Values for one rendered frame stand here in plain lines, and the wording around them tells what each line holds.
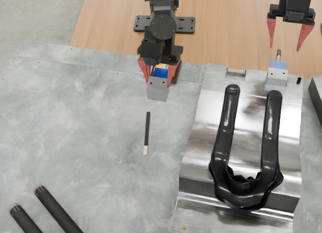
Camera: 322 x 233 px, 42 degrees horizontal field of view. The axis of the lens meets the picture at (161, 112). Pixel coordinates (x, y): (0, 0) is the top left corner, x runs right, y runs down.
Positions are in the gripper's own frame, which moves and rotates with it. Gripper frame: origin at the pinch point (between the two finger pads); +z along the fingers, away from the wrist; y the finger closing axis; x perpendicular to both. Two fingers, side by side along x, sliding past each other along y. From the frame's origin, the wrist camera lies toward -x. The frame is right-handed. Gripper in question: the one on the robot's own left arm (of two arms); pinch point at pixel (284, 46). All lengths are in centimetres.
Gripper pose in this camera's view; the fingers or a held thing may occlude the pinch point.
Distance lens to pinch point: 108.0
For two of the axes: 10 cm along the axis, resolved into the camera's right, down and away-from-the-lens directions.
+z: -0.7, 9.0, 4.4
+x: 2.3, -4.2, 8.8
